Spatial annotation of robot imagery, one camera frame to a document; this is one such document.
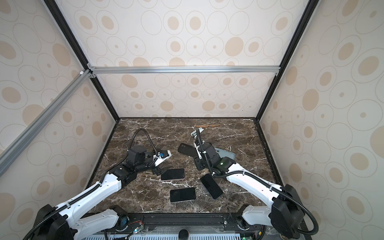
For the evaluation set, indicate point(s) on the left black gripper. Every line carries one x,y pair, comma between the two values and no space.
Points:
157,170

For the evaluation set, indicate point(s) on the light blue phone case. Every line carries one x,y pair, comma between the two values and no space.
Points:
224,153

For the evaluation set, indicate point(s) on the black phone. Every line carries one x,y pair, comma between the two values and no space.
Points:
172,174
211,186
182,195

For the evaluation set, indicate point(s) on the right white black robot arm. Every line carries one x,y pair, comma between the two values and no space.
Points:
284,210

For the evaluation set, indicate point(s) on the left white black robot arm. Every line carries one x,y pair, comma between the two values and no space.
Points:
66,221

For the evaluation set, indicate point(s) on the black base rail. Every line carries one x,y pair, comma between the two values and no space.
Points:
219,226

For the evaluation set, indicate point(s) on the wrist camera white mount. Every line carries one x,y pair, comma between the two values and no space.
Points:
161,157
197,149

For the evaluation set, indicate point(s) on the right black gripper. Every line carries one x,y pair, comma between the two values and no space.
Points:
197,161

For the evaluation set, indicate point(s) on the white stapler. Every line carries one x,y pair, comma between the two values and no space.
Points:
194,133

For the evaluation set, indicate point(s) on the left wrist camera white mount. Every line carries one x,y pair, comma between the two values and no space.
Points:
161,157

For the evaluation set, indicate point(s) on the black knob centre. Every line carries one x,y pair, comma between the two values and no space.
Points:
183,235

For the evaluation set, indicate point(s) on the horizontal aluminium rail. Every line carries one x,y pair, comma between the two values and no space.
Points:
185,70

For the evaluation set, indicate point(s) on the diagonal aluminium rail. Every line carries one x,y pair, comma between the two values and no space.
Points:
25,138

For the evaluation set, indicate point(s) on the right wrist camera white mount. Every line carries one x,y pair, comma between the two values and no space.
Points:
197,149

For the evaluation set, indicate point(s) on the black phone case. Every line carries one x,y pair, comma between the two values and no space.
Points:
188,150

